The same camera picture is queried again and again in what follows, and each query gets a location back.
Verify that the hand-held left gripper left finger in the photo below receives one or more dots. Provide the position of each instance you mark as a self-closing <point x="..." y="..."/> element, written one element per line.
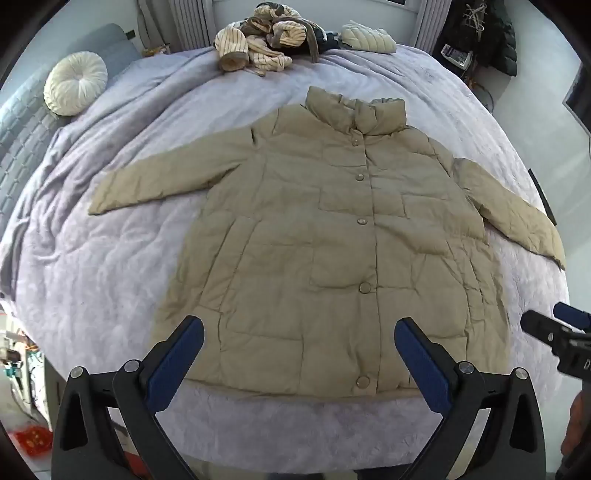
<point x="178" y="364"/>

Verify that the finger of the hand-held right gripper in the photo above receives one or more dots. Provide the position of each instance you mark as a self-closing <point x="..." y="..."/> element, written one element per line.
<point x="542" y="328"/>
<point x="575" y="314"/>

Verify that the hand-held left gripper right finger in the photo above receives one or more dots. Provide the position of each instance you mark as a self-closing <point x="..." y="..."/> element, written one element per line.
<point x="425" y="364"/>

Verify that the khaki puffer jacket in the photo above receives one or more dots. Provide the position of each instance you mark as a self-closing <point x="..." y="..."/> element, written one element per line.
<point x="323" y="258"/>

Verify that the dark hanging clothes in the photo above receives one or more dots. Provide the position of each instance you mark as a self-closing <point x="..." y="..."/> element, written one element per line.
<point x="489" y="32"/>

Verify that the lilac quilted blanket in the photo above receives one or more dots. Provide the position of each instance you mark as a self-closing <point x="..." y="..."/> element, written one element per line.
<point x="129" y="277"/>

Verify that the grey-blue padded headboard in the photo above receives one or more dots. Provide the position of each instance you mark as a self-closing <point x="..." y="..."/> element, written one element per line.
<point x="25" y="134"/>

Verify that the small printed box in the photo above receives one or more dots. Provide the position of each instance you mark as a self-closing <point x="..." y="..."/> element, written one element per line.
<point x="456" y="54"/>

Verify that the round white pleated pillow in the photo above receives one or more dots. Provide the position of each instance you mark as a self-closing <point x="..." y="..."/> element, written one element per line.
<point x="76" y="83"/>

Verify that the cream striped garment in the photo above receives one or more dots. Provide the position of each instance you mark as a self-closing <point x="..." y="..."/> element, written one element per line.
<point x="258" y="46"/>

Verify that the grey curtain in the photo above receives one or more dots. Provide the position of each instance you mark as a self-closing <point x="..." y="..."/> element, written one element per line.
<point x="427" y="21"/>
<point x="212" y="23"/>

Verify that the cream quilted garment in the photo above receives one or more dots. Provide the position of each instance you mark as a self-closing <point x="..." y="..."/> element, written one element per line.
<point x="369" y="37"/>

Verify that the dark garment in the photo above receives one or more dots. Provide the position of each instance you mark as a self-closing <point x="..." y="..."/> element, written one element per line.
<point x="330" y="42"/>

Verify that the window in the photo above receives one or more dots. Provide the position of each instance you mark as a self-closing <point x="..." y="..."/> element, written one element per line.
<point x="400" y="2"/>

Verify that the dark wall screen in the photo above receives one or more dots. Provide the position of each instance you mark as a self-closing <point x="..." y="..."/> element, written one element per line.
<point x="579" y="99"/>

